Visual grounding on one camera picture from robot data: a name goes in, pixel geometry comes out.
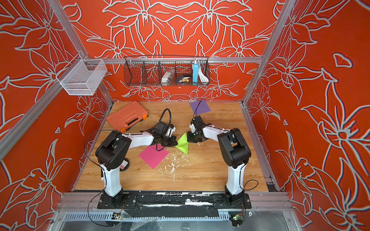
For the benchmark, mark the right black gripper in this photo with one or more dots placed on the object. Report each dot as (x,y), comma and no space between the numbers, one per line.
(190,138)

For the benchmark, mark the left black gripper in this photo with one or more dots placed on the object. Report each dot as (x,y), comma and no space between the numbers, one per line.
(173,139)

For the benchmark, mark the lime green square paper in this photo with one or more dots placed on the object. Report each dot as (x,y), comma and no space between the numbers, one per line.
(183,144)

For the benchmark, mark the magenta square paper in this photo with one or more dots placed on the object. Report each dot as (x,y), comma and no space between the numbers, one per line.
(153,155)

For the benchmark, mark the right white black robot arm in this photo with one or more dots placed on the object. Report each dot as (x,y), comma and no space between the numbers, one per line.
(235,152)

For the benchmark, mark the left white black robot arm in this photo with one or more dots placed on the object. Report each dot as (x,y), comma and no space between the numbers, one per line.
(111,154)

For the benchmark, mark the purple square paper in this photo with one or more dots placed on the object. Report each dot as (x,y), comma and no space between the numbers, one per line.
(200,107)

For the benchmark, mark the orange plastic tool case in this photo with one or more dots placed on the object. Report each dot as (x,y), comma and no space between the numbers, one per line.
(126,117)

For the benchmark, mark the small black box in basket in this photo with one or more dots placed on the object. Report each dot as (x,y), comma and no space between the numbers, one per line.
(184,79)

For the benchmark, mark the clear plastic bag in basket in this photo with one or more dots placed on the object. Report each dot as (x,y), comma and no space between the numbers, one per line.
(167,77)

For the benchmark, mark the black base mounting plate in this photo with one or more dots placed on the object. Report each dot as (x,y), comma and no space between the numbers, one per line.
(176,204)

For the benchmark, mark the light blue box in basket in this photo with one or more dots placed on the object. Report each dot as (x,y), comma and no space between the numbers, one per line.
(195,66)

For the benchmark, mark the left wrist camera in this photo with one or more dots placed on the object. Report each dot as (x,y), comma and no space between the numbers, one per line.
(165,130)

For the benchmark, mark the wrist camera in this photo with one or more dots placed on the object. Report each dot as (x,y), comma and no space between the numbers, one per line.
(196,124)
(165,130)

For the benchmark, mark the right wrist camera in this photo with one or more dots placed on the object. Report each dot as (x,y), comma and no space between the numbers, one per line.
(196,124)

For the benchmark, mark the black wire wall basket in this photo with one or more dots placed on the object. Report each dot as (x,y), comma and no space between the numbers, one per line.
(148,71)

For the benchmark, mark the clear acrylic wall bin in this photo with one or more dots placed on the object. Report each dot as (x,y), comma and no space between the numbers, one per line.
(83,77)

